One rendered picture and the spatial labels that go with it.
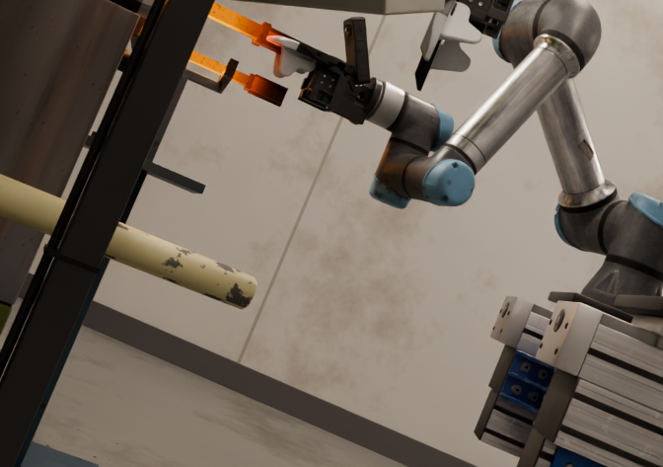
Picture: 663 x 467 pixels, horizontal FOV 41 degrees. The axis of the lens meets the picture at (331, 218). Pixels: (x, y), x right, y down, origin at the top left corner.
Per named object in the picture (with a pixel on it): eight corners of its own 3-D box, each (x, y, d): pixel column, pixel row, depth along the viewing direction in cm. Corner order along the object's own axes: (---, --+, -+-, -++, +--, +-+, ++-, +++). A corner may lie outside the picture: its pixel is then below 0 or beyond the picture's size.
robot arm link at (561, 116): (612, 272, 176) (528, 12, 157) (559, 257, 189) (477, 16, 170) (653, 240, 180) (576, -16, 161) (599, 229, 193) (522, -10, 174)
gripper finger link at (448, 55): (453, 105, 111) (481, 38, 106) (408, 87, 112) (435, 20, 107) (457, 95, 114) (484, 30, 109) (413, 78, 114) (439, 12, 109)
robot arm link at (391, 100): (408, 88, 153) (392, 90, 161) (386, 76, 151) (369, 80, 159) (393, 128, 153) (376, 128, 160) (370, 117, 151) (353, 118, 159)
